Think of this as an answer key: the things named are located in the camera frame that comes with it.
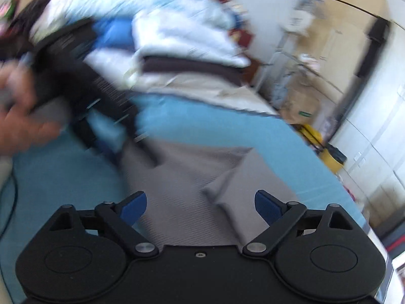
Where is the dark brown folded garment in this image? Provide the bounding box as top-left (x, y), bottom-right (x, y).
top-left (142, 55), bottom-right (244, 86)

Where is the red bag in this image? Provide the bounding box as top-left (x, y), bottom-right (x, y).
top-left (231, 28), bottom-right (254, 48)

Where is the grey waffle knit garment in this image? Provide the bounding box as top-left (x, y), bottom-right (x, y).
top-left (122, 146), bottom-right (298, 248)

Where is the blue pillow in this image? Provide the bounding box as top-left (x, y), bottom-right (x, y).
top-left (93, 17), bottom-right (136, 51)

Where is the striped bed sheet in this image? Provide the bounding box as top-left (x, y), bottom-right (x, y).
top-left (0, 73), bottom-right (390, 304)

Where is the white sweatshirt with rabbit print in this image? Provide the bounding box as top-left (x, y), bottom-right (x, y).
top-left (85, 6), bottom-right (250, 68)

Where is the person's left hand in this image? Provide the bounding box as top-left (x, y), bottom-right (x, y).
top-left (0, 60), bottom-right (65, 157)

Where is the black suitcase with red trim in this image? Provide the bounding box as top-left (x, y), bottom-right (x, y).
top-left (380, 225), bottom-right (405, 260)

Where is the white tote bag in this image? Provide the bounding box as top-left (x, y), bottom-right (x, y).
top-left (289, 0), bottom-right (318, 35)

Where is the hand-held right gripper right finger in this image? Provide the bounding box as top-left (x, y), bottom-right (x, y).
top-left (242, 190), bottom-right (356, 256)

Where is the white wardrobe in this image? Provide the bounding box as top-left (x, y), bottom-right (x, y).
top-left (329, 35), bottom-right (405, 229)

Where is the yellow trash bin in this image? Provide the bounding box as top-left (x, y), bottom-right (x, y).
top-left (319, 144), bottom-right (347, 168)

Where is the black cable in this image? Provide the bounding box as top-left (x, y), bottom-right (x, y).
top-left (0, 165), bottom-right (18, 238)

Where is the dark cloth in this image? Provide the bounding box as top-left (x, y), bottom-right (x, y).
top-left (0, 0), bottom-right (57, 61)

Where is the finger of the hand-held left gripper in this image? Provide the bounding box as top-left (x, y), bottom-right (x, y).
top-left (125, 123), bottom-right (159, 168)
top-left (73, 116), bottom-right (102, 154)

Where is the black hanging garment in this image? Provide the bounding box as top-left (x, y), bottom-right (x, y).
top-left (357, 17), bottom-right (391, 78)

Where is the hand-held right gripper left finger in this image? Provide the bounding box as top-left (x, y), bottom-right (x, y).
top-left (47, 191), bottom-right (159, 258)

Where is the brown paper bag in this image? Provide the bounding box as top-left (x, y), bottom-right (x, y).
top-left (280, 82), bottom-right (320, 124)

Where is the yellow plastic bag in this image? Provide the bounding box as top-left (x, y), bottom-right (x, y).
top-left (297, 123), bottom-right (323, 148)

